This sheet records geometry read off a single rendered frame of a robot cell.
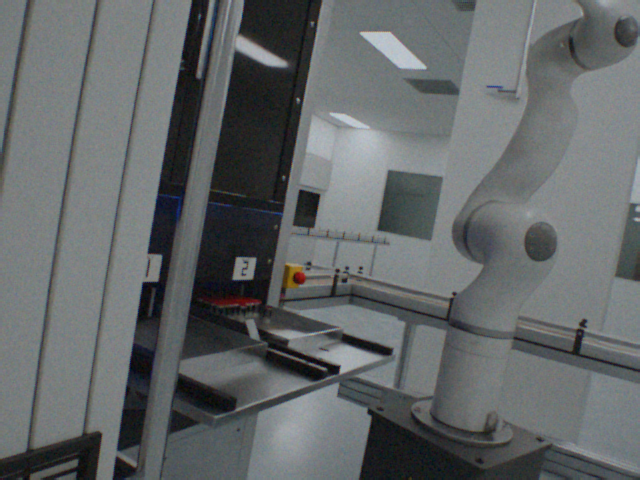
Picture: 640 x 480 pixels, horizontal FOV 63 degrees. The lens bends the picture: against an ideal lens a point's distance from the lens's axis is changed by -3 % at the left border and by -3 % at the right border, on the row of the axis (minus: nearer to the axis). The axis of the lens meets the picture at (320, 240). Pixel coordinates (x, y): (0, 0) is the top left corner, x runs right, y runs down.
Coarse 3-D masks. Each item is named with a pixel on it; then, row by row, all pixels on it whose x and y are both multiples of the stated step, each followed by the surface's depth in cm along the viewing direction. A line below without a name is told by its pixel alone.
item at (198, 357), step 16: (160, 304) 128; (144, 320) 123; (192, 320) 122; (144, 336) 110; (192, 336) 117; (208, 336) 119; (224, 336) 117; (240, 336) 115; (144, 352) 93; (192, 352) 106; (208, 352) 108; (224, 352) 99; (240, 352) 104; (256, 352) 108; (192, 368) 92; (208, 368) 96; (224, 368) 100
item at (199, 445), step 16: (176, 432) 131; (192, 432) 136; (208, 432) 142; (224, 432) 148; (240, 432) 155; (128, 448) 118; (176, 448) 132; (192, 448) 137; (208, 448) 143; (224, 448) 149; (240, 448) 156; (176, 464) 133; (192, 464) 138; (208, 464) 144; (224, 464) 151
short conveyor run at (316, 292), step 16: (304, 272) 206; (320, 272) 217; (336, 272) 209; (288, 288) 182; (304, 288) 191; (320, 288) 201; (336, 288) 210; (288, 304) 184; (304, 304) 193; (320, 304) 203; (336, 304) 215
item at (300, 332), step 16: (224, 320) 128; (256, 320) 145; (272, 320) 149; (288, 320) 149; (304, 320) 146; (272, 336) 120; (288, 336) 134; (304, 336) 124; (320, 336) 130; (336, 336) 138
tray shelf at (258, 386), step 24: (264, 360) 111; (336, 360) 121; (360, 360) 125; (384, 360) 131; (144, 384) 86; (216, 384) 91; (240, 384) 94; (264, 384) 96; (288, 384) 98; (312, 384) 102; (192, 408) 80; (216, 408) 81; (240, 408) 83; (264, 408) 89
